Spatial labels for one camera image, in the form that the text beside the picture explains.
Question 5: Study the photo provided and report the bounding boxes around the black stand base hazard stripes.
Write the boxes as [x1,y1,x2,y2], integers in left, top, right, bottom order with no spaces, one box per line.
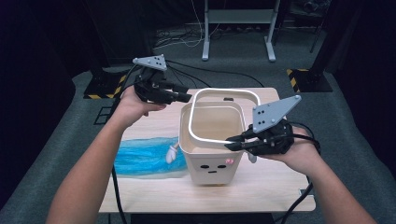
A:
[83,55,153,100]
[286,0,363,93]

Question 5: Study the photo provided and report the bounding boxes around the right hand-held gripper cable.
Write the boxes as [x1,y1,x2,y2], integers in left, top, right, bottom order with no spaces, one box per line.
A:
[281,121,322,224]

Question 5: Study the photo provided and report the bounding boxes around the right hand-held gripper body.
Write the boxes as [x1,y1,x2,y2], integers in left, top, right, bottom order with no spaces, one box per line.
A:
[248,94,303,157]

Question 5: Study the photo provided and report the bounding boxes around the white metal stand frame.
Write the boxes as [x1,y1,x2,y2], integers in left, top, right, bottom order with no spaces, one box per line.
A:
[201,0,281,63]

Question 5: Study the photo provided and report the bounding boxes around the person's right hand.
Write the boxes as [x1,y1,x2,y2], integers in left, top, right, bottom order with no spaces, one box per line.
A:
[260,127,325,176]

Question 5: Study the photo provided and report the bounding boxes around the white trash can rim ring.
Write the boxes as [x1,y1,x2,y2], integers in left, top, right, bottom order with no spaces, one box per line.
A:
[188,88,262,147]

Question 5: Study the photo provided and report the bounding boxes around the white trash can with face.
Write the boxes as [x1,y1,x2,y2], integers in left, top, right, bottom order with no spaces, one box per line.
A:
[164,102,260,187]

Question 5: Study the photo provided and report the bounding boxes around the person's left hand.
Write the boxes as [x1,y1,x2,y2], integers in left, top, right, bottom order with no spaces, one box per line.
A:
[113,86,167,129]

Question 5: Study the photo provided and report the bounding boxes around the long black floor cable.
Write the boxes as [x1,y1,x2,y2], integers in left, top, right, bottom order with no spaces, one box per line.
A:
[164,59,265,88]

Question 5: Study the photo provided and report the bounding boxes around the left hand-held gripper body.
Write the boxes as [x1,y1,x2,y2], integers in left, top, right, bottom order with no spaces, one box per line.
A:
[133,54,169,105]

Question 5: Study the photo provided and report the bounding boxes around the tangle of floor cables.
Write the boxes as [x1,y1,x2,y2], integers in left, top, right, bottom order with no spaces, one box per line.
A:
[153,26,207,50]

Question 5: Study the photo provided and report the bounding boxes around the blue plastic garbage bag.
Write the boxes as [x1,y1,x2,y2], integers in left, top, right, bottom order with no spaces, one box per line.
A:
[113,136,189,179]

